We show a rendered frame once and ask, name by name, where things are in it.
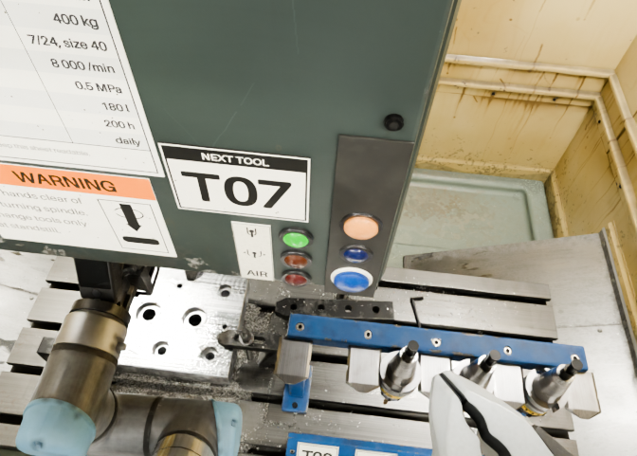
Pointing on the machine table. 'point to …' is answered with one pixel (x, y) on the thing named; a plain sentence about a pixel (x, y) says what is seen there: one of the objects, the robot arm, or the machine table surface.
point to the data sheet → (68, 81)
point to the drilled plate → (179, 357)
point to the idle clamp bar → (375, 311)
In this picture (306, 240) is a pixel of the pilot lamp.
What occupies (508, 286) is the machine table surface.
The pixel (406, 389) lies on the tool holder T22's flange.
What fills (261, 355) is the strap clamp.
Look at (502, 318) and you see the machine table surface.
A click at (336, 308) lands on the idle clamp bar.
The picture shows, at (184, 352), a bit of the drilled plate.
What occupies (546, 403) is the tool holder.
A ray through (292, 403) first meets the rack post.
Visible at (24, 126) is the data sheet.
